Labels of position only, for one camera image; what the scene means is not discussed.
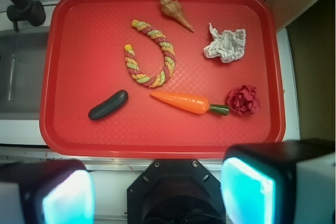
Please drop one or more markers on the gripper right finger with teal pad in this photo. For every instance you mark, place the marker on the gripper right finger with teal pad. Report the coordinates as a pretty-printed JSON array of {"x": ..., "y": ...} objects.
[{"x": 285, "y": 182}]

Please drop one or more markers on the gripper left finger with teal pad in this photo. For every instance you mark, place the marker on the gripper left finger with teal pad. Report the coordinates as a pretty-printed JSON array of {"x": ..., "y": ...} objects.
[{"x": 47, "y": 192}]

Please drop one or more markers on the crumpled red paper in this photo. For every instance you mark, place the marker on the crumpled red paper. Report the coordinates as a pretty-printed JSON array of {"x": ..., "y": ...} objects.
[{"x": 243, "y": 100}]

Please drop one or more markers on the crumpled white paper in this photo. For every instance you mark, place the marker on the crumpled white paper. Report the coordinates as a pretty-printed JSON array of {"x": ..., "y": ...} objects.
[{"x": 228, "y": 45}]

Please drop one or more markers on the dark green toy cucumber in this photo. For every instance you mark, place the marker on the dark green toy cucumber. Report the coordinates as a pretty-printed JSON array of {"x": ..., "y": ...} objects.
[{"x": 109, "y": 106}]

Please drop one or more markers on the orange toy carrot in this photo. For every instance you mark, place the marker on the orange toy carrot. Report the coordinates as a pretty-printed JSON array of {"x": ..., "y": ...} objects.
[{"x": 189, "y": 102}]

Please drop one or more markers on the red plastic tray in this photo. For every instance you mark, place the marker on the red plastic tray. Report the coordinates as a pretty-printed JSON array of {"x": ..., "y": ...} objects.
[{"x": 85, "y": 65}]

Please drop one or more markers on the steel sink basin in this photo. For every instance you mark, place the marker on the steel sink basin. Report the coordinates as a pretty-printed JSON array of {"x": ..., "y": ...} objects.
[{"x": 23, "y": 57}]

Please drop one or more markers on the brown conch seashell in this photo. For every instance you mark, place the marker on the brown conch seashell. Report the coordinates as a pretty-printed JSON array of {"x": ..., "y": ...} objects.
[{"x": 173, "y": 9}]

